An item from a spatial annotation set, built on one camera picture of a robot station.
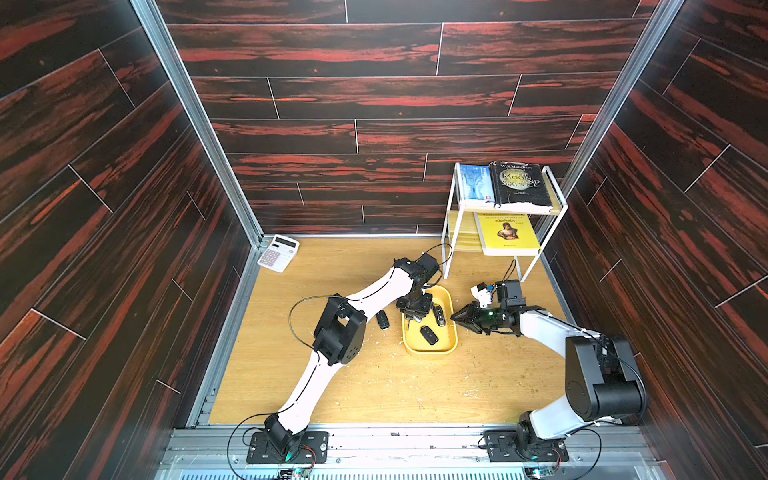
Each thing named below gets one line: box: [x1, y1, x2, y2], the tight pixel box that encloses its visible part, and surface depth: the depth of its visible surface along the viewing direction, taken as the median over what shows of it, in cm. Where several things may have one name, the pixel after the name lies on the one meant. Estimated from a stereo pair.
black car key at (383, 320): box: [376, 310, 390, 330], surface depth 98 cm
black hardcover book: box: [489, 161, 553, 213], surface depth 88 cm
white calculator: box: [257, 234, 300, 274], surface depth 116 cm
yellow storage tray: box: [401, 285, 458, 356], surface depth 95 cm
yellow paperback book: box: [474, 213, 541, 257], surface depth 97 cm
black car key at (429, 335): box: [419, 325, 439, 345], surface depth 94 cm
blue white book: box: [459, 164, 496, 205], surface depth 88 cm
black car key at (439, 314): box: [433, 304, 446, 327], surface depth 98 cm
